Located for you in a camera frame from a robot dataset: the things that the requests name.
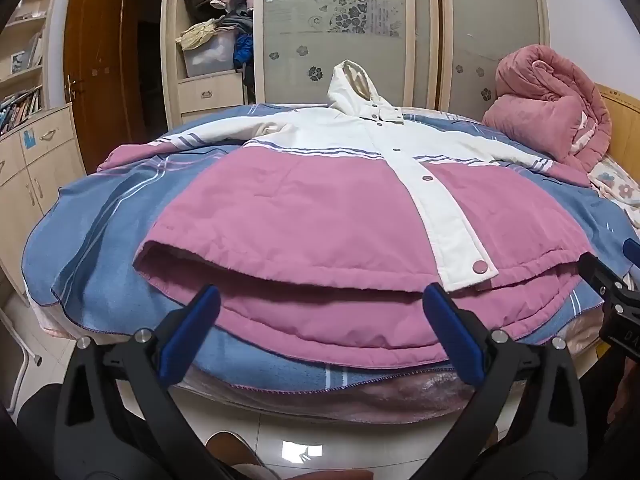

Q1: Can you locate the row of books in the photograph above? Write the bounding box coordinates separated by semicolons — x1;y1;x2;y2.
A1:
0;85;44;134

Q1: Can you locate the beige wardrobe with glass doors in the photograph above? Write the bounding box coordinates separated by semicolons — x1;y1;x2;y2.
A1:
160;0;552;132

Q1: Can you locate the clear plastic storage box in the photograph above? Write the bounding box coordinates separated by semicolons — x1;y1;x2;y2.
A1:
182;31;237;79

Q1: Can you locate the wooden headboard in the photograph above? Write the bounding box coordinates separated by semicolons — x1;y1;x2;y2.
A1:
594;82;640;233

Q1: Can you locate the blue plaid bed sheet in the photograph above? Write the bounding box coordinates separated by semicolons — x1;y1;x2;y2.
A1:
22;102;640;395

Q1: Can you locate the floral pillow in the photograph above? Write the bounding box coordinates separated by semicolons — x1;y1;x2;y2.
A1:
586;154;640;230

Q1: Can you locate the brown wooden door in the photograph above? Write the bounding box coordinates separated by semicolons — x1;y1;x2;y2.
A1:
63;0;152;175

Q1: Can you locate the rolled pink quilt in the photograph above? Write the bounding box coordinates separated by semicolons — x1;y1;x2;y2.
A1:
481;44;614;175

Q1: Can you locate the white metal frame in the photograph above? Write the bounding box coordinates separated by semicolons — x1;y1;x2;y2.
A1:
0;304;44;407

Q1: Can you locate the pink and white hooded jacket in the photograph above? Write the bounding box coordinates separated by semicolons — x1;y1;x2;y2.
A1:
96;60;599;367

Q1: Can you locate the beige bookshelf cabinet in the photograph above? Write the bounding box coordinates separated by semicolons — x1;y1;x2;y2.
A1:
0;0;90;307

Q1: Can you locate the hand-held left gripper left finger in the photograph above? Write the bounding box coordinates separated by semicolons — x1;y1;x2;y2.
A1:
54;284;222;480

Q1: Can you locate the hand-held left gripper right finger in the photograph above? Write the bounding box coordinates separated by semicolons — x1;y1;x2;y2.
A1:
414;282;590;480

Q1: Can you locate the blue garment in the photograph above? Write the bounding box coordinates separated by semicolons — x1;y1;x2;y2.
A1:
233;33;255;69

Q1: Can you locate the brown slipper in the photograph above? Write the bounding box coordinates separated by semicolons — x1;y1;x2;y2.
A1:
204;431;267;470

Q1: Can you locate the beige wardrobe drawer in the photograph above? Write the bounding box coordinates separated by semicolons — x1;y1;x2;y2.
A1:
178;72;247;114

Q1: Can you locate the crumpled yellow cloth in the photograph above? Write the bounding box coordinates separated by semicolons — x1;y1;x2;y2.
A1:
175;18;222;52

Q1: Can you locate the grey clothes pile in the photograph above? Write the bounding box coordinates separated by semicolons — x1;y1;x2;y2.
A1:
217;9;254;36

